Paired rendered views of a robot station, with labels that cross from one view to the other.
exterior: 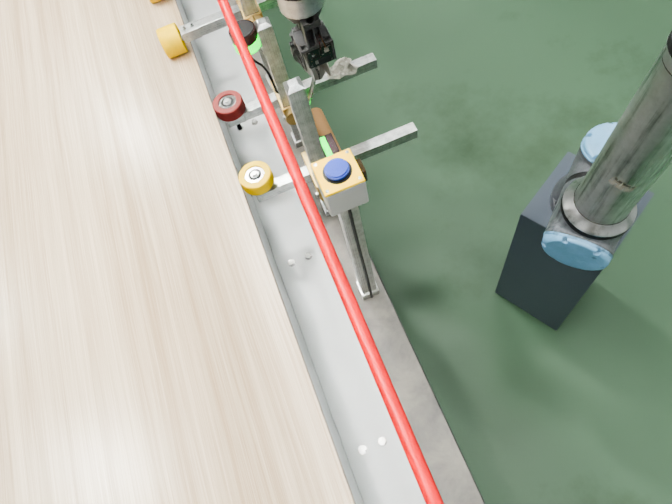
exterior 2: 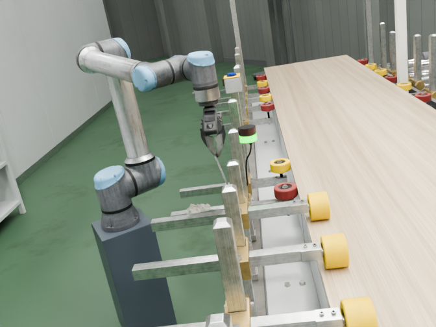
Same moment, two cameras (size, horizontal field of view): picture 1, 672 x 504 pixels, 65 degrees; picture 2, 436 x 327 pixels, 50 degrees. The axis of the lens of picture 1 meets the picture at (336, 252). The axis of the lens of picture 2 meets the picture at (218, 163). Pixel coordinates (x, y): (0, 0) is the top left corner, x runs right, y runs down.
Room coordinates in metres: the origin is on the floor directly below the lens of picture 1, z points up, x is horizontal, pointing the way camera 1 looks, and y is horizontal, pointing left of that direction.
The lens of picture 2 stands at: (2.52, 0.18, 1.55)
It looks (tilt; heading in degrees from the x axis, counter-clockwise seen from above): 19 degrees down; 190
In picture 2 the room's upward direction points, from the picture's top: 10 degrees counter-clockwise
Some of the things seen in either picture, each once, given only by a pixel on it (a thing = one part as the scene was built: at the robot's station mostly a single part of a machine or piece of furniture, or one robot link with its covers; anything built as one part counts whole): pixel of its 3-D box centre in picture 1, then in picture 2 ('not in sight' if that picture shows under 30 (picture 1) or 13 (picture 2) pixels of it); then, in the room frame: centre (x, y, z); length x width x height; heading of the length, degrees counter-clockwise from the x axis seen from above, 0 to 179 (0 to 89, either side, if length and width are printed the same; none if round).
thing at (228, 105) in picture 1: (233, 114); (287, 200); (1.03, 0.14, 0.85); 0.08 x 0.08 x 0.11
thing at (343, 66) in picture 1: (340, 66); (197, 206); (1.05, -0.18, 0.87); 0.09 x 0.07 x 0.02; 93
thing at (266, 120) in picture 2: not in sight; (237, 125); (-0.20, -0.14, 0.80); 0.43 x 0.03 x 0.04; 93
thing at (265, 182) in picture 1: (260, 186); (281, 174); (0.78, 0.12, 0.85); 0.08 x 0.08 x 0.11
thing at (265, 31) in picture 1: (286, 96); (242, 193); (1.00, -0.01, 0.89); 0.03 x 0.03 x 0.48; 3
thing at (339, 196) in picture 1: (340, 184); (233, 84); (0.49, -0.04, 1.18); 0.07 x 0.07 x 0.08; 3
